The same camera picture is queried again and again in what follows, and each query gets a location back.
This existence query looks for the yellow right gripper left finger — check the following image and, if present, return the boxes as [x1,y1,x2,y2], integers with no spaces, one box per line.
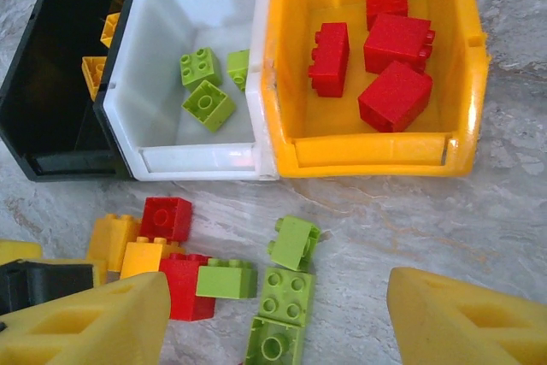
[0,271,173,365]

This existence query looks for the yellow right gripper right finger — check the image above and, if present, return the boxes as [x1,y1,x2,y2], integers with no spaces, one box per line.
[386,266,547,365]

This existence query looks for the yellow lego brick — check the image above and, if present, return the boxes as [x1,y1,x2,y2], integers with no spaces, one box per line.
[119,236,187,280]
[99,12,122,49]
[80,56,108,102]
[86,213,142,273]

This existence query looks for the green lego brick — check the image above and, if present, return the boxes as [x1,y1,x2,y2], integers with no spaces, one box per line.
[195,256,259,300]
[178,46,224,92]
[225,48,251,92]
[243,315,307,365]
[257,266,316,328]
[181,79,238,133]
[268,214,321,273]

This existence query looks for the black plastic bin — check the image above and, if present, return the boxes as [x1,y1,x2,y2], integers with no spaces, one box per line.
[0,0,144,183]

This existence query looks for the yellow plastic bin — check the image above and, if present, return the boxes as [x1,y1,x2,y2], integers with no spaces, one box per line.
[250,0,491,179]

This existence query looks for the white plastic bin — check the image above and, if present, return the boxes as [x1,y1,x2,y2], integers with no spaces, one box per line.
[92,0,274,182]

